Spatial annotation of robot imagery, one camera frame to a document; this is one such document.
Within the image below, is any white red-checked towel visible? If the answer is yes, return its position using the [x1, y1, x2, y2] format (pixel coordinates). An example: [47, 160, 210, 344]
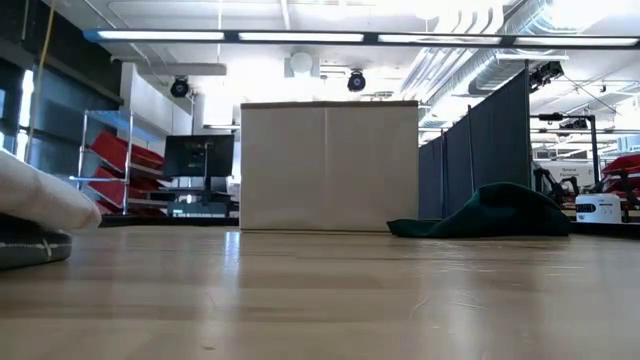
[0, 149, 103, 232]

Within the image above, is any ceiling light rail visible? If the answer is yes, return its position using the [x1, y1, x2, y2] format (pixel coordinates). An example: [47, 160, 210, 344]
[82, 27, 640, 50]

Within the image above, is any red plastic shelf bin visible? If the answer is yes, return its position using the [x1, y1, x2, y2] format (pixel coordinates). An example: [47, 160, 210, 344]
[88, 165, 167, 208]
[89, 130, 165, 172]
[91, 199, 167, 218]

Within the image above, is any dark green towel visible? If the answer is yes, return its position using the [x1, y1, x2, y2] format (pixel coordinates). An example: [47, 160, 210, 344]
[386, 181, 573, 240]

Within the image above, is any black gantry frame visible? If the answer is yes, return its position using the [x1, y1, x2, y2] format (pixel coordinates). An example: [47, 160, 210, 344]
[529, 113, 602, 194]

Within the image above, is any grey white-grid towel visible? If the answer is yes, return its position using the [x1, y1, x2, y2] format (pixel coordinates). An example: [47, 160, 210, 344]
[0, 230, 73, 272]

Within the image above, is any black round ceiling camera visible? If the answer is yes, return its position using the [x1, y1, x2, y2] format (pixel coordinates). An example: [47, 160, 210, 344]
[346, 69, 368, 93]
[168, 74, 192, 99]

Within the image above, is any black overhead rig device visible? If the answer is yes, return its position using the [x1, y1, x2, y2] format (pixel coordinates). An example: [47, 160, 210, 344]
[529, 60, 565, 92]

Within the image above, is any beige fabric storage box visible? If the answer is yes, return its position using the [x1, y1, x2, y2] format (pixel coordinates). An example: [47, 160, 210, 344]
[238, 99, 420, 233]

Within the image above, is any white box-shaped device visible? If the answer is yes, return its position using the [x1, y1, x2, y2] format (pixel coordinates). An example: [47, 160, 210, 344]
[574, 192, 624, 225]

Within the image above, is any yellow cable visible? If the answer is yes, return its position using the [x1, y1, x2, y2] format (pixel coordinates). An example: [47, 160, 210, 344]
[23, 0, 57, 164]

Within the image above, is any chrome wire shelf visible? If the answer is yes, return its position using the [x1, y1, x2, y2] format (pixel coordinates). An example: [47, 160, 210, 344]
[68, 109, 174, 218]

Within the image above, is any white round ceiling speaker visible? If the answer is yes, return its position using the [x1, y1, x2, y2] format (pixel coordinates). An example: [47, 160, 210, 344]
[284, 51, 322, 79]

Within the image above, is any grey partition screen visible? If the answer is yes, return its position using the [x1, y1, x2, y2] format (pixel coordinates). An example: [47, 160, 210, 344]
[417, 67, 533, 221]

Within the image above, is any black monitor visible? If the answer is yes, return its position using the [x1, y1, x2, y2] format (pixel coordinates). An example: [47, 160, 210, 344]
[163, 133, 236, 194]

